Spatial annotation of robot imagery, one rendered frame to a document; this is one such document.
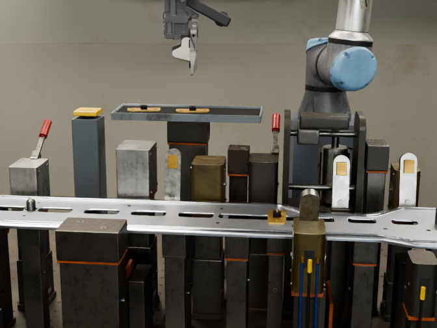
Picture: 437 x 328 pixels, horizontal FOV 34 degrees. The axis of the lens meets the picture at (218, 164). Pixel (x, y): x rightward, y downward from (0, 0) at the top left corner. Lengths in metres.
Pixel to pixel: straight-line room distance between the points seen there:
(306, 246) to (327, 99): 0.78
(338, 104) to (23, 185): 0.87
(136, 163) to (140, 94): 2.96
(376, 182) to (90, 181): 0.72
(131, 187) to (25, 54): 3.08
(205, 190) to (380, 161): 0.40
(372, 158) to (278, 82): 2.95
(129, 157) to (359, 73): 0.64
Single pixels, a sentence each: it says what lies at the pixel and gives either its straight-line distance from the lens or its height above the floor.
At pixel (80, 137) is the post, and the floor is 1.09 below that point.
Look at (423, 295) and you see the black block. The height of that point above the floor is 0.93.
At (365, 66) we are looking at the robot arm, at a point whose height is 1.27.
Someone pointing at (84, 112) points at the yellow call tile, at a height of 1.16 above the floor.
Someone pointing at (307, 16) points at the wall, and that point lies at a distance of 4.59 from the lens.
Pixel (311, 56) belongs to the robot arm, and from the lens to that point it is 2.02.
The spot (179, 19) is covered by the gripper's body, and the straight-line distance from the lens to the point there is 1.76.
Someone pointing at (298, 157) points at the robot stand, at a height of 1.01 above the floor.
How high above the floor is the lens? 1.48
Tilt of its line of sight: 14 degrees down
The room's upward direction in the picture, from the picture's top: straight up
